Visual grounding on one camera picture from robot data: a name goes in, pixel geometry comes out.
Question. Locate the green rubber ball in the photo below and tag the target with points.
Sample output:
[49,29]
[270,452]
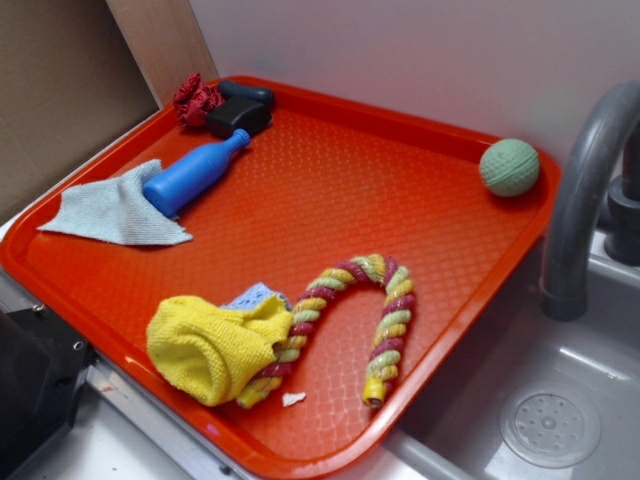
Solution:
[509,167]

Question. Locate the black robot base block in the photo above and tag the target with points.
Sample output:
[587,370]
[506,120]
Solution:
[44,363]

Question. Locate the orange plastic tray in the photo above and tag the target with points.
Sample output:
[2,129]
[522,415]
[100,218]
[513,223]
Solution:
[329,180]

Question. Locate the blue sponge cloth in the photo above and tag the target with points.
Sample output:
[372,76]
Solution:
[255,296]

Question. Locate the blue plastic bottle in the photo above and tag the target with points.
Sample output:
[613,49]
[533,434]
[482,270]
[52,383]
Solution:
[174,188]

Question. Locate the black rubber block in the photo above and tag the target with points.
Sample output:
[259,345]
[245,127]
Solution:
[238,113]

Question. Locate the yellow knitted cloth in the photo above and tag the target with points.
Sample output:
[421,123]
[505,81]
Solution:
[210,352]

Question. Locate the small white paper scrap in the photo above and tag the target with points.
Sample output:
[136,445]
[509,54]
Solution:
[291,398]

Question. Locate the dark grey cylinder toy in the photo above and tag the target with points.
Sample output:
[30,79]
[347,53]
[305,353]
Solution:
[259,94]

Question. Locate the red crumpled cloth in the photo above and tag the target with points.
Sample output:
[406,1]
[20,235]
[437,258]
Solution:
[194,100]

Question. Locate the light blue cloth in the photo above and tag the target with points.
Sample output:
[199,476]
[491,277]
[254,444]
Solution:
[115,211]

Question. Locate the grey toy faucet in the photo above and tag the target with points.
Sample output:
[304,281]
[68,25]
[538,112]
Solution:
[594,162]

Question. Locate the grey toy sink basin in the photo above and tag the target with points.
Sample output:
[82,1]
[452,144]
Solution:
[451,430]

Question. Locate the sink drain cover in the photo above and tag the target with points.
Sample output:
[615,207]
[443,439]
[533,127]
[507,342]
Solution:
[549,425]

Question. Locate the brown cardboard panel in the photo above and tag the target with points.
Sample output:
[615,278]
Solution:
[76,75]

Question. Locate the multicolour twisted rope toy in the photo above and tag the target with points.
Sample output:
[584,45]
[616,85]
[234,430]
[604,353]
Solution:
[388,342]

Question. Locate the dark grey faucet handle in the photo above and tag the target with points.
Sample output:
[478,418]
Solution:
[622,243]

